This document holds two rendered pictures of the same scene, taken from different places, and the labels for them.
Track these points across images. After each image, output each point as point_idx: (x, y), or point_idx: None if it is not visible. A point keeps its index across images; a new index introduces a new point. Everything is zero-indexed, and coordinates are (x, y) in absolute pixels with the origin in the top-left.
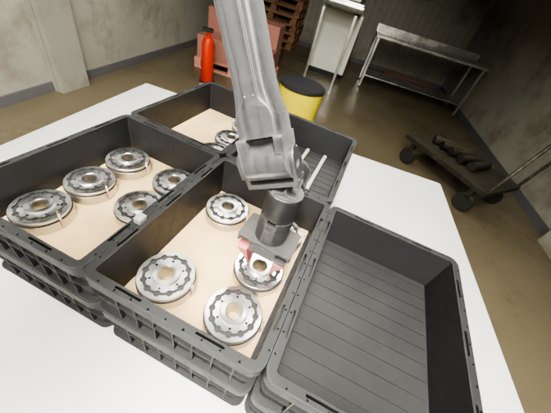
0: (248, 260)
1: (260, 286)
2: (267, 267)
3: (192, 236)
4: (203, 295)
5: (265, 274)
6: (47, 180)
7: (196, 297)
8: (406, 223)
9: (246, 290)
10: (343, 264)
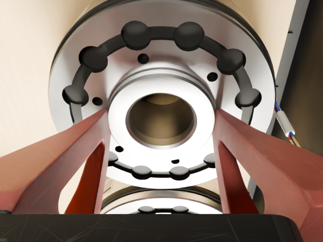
0: (108, 142)
1: (200, 176)
2: (198, 117)
3: None
4: (69, 192)
5: (201, 146)
6: None
7: (60, 201)
8: None
9: (164, 200)
10: None
